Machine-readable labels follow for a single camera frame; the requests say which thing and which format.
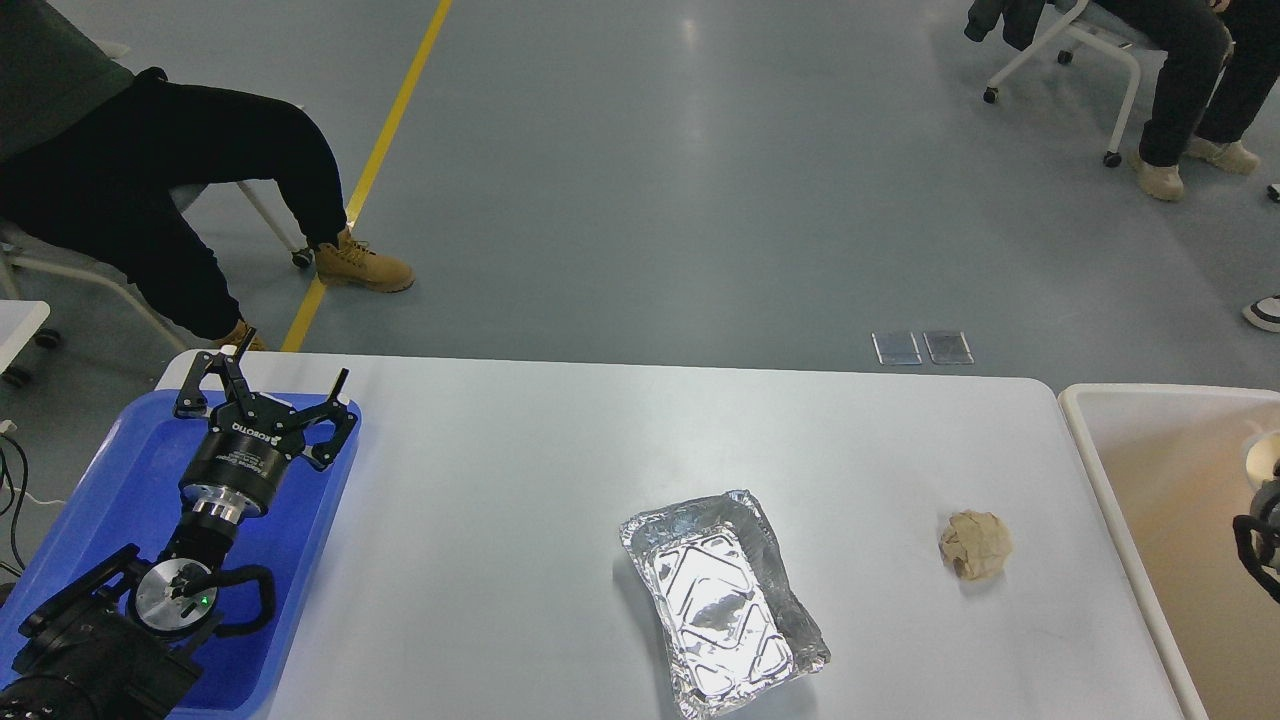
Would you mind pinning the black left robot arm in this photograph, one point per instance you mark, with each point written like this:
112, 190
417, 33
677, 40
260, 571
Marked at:
174, 581

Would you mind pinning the white sneaker at right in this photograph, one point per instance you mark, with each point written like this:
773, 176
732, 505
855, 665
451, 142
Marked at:
1264, 314

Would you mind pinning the aluminium foil tray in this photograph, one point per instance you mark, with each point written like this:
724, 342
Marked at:
733, 627

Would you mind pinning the seated person dark trousers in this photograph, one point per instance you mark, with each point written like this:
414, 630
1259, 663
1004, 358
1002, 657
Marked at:
1222, 60

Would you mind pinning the right metal floor plate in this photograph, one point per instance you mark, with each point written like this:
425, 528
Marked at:
948, 348

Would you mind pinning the left metal floor plate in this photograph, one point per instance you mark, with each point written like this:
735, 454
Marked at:
897, 348

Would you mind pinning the white side table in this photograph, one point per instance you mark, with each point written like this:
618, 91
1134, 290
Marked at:
22, 323

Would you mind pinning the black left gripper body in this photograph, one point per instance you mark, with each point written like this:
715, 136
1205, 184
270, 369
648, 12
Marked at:
241, 461

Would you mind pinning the white office chair left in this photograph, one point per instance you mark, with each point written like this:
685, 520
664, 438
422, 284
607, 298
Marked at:
24, 253

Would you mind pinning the crumpled brown paper ball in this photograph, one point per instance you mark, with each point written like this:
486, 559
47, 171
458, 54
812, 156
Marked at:
976, 545

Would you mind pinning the blue plastic tray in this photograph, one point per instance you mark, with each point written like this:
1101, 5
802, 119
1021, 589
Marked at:
129, 495

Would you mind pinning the metal floor plate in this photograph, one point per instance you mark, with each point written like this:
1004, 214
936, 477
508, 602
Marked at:
897, 348
948, 348

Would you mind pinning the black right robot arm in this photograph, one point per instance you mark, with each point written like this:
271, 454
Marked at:
1256, 537

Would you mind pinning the seated person green sweater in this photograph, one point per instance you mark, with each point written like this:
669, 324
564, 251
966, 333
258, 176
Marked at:
93, 151

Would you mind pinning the white paper cup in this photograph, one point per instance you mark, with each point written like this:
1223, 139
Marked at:
1261, 459

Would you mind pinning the beige plastic bin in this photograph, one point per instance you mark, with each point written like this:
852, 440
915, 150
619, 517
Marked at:
1166, 463

